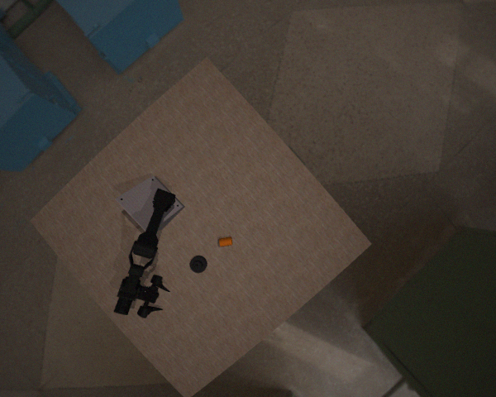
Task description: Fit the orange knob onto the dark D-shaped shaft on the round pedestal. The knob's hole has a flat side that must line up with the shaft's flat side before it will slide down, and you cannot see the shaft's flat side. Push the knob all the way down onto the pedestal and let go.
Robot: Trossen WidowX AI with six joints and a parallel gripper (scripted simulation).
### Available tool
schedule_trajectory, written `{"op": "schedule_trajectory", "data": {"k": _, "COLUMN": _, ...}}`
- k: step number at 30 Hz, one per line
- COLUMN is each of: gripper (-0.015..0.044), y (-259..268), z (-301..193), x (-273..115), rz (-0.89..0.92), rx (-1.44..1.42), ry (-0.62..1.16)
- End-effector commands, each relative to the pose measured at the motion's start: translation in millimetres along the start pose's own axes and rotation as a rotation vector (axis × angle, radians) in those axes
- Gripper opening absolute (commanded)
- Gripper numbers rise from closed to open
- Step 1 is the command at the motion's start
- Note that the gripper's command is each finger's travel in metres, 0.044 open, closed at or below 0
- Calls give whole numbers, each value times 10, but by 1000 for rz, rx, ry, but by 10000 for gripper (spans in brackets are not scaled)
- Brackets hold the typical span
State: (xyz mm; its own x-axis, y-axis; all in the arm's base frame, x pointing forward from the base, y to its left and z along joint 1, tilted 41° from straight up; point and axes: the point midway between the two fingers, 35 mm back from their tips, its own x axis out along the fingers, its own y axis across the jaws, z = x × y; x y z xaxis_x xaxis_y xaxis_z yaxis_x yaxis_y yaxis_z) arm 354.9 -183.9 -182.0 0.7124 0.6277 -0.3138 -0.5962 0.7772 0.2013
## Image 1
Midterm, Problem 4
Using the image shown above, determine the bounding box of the dark grey round pedestal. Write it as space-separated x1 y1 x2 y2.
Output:
190 256 207 273

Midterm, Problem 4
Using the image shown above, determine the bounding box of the orange cylinder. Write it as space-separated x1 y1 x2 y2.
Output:
219 237 232 246

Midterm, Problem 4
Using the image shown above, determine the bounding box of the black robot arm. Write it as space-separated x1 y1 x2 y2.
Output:
113 188 175 315

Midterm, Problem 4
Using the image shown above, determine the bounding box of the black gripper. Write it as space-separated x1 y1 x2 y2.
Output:
136 275 169 318

